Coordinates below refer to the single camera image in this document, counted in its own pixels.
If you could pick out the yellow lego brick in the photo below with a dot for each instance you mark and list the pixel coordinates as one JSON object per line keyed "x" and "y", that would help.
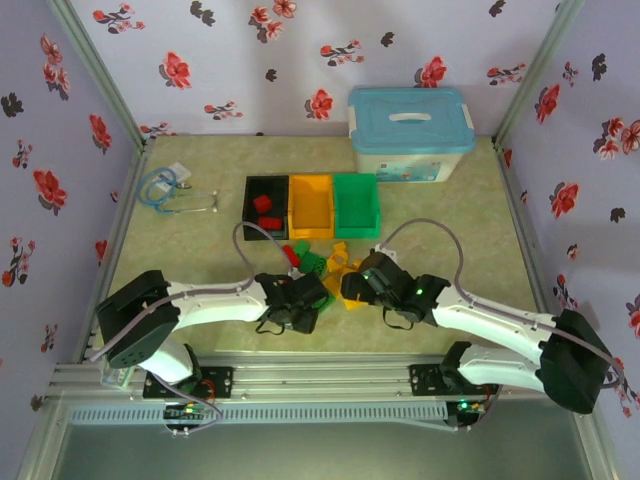
{"x": 352, "y": 303}
{"x": 332, "y": 286}
{"x": 340, "y": 248}
{"x": 356, "y": 265}

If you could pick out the small green lego brick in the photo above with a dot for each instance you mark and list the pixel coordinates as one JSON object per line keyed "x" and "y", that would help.
{"x": 327, "y": 301}
{"x": 301, "y": 247}

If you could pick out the large green lego brick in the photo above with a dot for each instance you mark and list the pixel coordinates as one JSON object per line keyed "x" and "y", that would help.
{"x": 313, "y": 263}

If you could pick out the red lego brick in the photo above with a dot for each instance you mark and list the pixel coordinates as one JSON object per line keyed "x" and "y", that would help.
{"x": 291, "y": 254}
{"x": 262, "y": 203}
{"x": 270, "y": 223}

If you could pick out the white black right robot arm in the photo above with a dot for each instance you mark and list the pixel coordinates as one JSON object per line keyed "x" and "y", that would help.
{"x": 500, "y": 320}

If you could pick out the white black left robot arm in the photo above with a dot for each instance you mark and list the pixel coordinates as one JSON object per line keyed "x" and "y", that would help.
{"x": 215, "y": 307}

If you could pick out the green plastic bin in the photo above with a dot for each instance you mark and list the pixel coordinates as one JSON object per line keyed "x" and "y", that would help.
{"x": 355, "y": 200}

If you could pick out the yellow plastic bin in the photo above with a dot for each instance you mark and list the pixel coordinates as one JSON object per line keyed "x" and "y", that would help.
{"x": 310, "y": 200}

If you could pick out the black plastic bin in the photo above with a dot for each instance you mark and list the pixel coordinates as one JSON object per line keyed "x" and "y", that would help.
{"x": 250, "y": 190}

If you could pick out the blue stethoscope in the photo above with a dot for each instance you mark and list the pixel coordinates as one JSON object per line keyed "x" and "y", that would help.
{"x": 197, "y": 209}

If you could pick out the white storage box blue lid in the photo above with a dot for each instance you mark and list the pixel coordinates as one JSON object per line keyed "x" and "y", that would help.
{"x": 410, "y": 140}

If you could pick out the white plastic card packet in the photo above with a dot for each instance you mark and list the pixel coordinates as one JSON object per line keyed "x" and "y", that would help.
{"x": 180, "y": 171}

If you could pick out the clear plastic packet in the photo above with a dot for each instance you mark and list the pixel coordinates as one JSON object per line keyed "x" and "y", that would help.
{"x": 116, "y": 378}

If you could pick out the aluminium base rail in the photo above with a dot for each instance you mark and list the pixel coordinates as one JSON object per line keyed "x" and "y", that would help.
{"x": 320, "y": 380}

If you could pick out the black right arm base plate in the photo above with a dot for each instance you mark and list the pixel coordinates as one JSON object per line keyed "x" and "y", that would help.
{"x": 422, "y": 380}

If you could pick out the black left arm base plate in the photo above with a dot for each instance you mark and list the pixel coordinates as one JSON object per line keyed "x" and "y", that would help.
{"x": 222, "y": 380}

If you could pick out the aluminium side rail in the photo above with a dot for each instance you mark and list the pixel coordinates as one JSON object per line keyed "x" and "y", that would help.
{"x": 522, "y": 225}
{"x": 132, "y": 195}

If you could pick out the aluminium frame leg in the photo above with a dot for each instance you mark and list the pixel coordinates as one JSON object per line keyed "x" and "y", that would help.
{"x": 597, "y": 450}
{"x": 40, "y": 440}

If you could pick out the aluminium corner post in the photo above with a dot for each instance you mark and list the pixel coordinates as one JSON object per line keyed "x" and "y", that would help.
{"x": 540, "y": 65}
{"x": 95, "y": 65}

